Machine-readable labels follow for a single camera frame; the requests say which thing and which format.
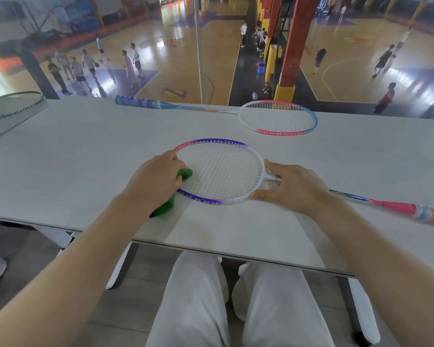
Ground white table leg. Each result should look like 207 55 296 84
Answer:
105 242 140 290
32 224 75 249
339 277 381 346

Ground metal window mullion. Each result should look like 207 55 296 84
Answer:
193 0 206 104

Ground person's right forearm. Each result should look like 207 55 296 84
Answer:
307 197 434 347

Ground red pillar with yellow base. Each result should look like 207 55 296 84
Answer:
273 0 321 104

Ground yellow padded post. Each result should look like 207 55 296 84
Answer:
264 45 283 83

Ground green badminton racket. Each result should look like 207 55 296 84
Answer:
0 91 46 121

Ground person's left hand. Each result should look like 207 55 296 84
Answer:
121 150 189 215

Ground person's white trousers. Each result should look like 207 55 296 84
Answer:
146 251 335 347

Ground person's right hand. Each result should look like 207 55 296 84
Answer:
248 159 335 217

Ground dark hoop post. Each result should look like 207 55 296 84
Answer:
14 39 60 101

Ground person's left forearm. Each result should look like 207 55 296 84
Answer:
0 195 152 347

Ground purple pink badminton racket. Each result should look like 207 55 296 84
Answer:
172 138 434 228

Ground green black cleaning cloth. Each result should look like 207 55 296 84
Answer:
149 168 194 218

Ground group of distant people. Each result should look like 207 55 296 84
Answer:
45 3 415 114

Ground pink blue badminton racket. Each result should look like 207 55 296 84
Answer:
115 95 319 136

